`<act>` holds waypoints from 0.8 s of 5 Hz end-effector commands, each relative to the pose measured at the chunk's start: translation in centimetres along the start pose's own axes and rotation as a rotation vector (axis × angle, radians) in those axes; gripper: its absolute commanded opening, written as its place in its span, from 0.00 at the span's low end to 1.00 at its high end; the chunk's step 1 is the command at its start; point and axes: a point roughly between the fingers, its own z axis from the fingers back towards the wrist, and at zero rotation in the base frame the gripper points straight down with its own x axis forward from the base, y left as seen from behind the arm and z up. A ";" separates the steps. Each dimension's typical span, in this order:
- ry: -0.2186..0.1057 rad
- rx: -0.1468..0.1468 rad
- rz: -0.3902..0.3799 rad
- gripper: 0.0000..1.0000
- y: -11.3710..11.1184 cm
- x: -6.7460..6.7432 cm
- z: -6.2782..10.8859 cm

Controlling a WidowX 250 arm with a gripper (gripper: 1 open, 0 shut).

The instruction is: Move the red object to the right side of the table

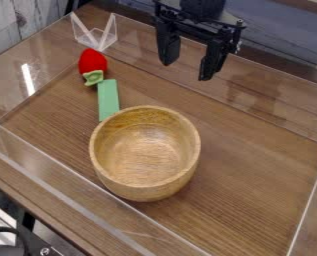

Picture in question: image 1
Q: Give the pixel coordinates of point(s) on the red plush strawberry toy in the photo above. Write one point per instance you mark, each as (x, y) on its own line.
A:
(93, 66)

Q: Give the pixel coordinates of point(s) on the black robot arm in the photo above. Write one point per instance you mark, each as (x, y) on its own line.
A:
(204, 20)

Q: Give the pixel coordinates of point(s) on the black table leg bracket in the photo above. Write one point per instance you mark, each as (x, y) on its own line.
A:
(38, 246)

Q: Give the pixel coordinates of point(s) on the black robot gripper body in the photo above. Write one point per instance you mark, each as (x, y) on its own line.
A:
(197, 17)

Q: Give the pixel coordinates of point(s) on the green rectangular block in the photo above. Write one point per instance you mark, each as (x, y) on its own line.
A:
(107, 98)

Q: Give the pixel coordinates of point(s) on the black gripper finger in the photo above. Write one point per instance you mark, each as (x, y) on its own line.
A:
(222, 44)
(168, 41)

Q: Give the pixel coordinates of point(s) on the wooden bowl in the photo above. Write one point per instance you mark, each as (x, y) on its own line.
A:
(145, 151)

